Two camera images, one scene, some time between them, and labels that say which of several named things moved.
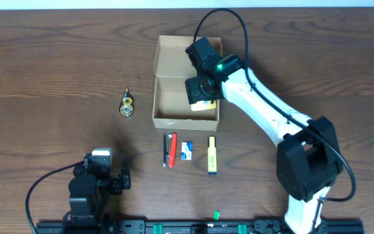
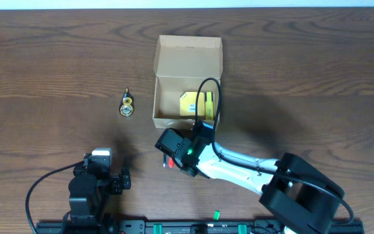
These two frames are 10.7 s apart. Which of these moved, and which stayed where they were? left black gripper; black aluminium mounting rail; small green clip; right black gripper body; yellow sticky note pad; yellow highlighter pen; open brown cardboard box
Moved: yellow highlighter pen; yellow sticky note pad; right black gripper body
Stayed: left black gripper; small green clip; black aluminium mounting rail; open brown cardboard box
